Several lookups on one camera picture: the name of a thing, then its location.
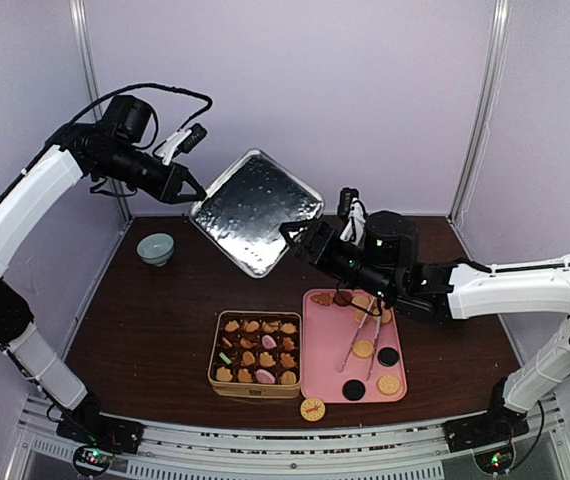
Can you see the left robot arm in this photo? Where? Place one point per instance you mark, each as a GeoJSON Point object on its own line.
{"type": "Point", "coordinates": [109, 148]}

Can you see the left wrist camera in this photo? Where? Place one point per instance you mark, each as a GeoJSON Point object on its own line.
{"type": "Point", "coordinates": [180, 142]}

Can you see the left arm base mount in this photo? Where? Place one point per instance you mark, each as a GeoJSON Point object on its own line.
{"type": "Point", "coordinates": [113, 435]}

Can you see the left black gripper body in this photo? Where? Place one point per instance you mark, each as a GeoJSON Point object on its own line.
{"type": "Point", "coordinates": [172, 176]}

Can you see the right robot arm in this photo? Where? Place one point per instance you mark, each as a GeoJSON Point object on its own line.
{"type": "Point", "coordinates": [381, 258]}

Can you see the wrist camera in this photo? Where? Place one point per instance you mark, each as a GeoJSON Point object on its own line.
{"type": "Point", "coordinates": [352, 213]}
{"type": "Point", "coordinates": [180, 142]}

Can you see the metal tongs white handle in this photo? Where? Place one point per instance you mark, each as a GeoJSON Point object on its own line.
{"type": "Point", "coordinates": [365, 341]}

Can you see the gold cookie tin box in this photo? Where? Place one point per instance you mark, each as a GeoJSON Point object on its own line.
{"type": "Point", "coordinates": [238, 334]}

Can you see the right aluminium frame post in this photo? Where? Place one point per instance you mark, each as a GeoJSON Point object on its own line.
{"type": "Point", "coordinates": [489, 92]}

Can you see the pink plastic tray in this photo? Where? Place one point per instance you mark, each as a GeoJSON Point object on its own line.
{"type": "Point", "coordinates": [326, 333]}

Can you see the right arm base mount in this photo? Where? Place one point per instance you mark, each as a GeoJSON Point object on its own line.
{"type": "Point", "coordinates": [479, 431]}

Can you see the brown chocolate round cookie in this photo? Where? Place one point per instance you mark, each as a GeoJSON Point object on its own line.
{"type": "Point", "coordinates": [342, 298]}

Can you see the pink round cookie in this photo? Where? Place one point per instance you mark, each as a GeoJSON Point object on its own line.
{"type": "Point", "coordinates": [265, 377]}
{"type": "Point", "coordinates": [268, 342]}

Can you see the light blue ceramic bowl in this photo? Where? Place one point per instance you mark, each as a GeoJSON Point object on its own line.
{"type": "Point", "coordinates": [156, 249]}

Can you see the clock face round cookie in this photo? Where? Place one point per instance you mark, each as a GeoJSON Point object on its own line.
{"type": "Point", "coordinates": [312, 409]}

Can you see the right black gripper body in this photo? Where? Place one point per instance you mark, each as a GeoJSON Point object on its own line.
{"type": "Point", "coordinates": [328, 236]}

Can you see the black sandwich cookie bottom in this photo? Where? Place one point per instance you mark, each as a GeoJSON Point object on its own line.
{"type": "Point", "coordinates": [353, 390]}

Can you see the green round cookie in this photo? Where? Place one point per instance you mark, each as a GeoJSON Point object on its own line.
{"type": "Point", "coordinates": [225, 358]}

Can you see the silver tin lid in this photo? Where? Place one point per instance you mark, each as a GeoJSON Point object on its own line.
{"type": "Point", "coordinates": [246, 205]}

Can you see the black sandwich cookie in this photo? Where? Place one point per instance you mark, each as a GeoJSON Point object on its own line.
{"type": "Point", "coordinates": [388, 357]}
{"type": "Point", "coordinates": [353, 390]}

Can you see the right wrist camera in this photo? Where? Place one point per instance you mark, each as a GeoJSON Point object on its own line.
{"type": "Point", "coordinates": [352, 213]}

